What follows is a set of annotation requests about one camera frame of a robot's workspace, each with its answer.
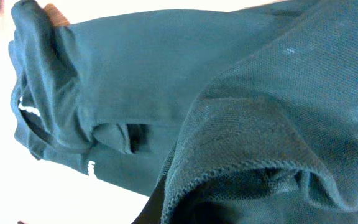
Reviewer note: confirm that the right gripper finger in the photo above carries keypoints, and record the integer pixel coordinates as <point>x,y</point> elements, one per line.
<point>152,212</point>

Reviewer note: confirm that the black polo shirt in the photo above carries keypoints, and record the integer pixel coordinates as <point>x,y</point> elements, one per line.
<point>251,115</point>

